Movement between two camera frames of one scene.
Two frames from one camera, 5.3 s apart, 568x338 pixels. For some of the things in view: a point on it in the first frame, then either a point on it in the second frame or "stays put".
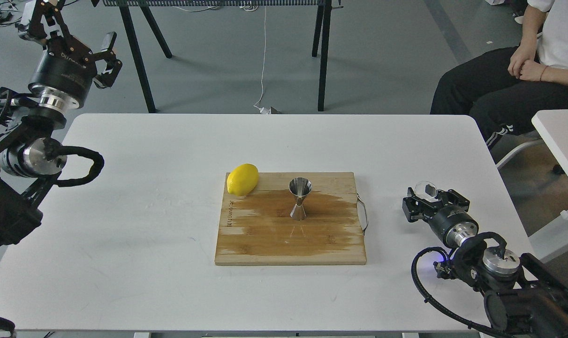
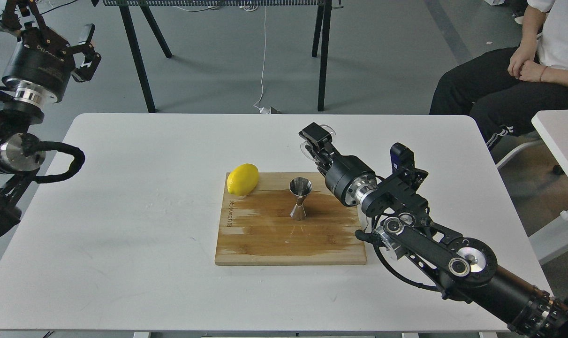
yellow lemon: x=242 y=180 stays put
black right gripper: x=454 y=224 -> x=348 y=179
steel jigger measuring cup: x=299 y=187 stays put
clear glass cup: x=427 y=190 -> x=305 y=150
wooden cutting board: x=291 y=218 stays put
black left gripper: x=63 y=76 -> x=39 y=67
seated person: x=500 y=90 stays put
